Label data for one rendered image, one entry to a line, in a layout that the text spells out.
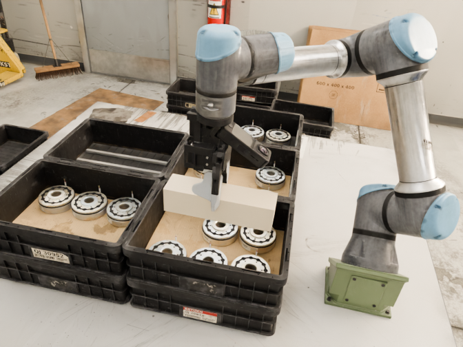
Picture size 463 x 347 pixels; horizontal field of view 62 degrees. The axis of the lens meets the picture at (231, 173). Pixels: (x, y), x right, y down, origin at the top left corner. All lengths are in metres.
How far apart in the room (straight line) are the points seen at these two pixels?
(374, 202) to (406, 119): 0.25
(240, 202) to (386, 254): 0.47
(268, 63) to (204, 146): 0.19
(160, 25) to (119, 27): 0.46
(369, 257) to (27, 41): 4.57
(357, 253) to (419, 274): 0.32
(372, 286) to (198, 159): 0.60
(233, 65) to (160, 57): 3.63
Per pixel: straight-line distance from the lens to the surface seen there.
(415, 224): 1.04
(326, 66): 1.00
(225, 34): 0.66
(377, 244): 1.11
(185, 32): 4.15
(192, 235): 1.13
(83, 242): 1.01
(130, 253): 0.96
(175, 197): 0.84
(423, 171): 1.02
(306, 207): 1.49
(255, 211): 0.81
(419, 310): 1.29
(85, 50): 4.66
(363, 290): 1.14
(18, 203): 1.28
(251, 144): 0.75
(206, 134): 0.75
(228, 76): 0.68
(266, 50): 0.72
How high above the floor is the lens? 1.61
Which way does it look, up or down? 34 degrees down
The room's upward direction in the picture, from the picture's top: 5 degrees clockwise
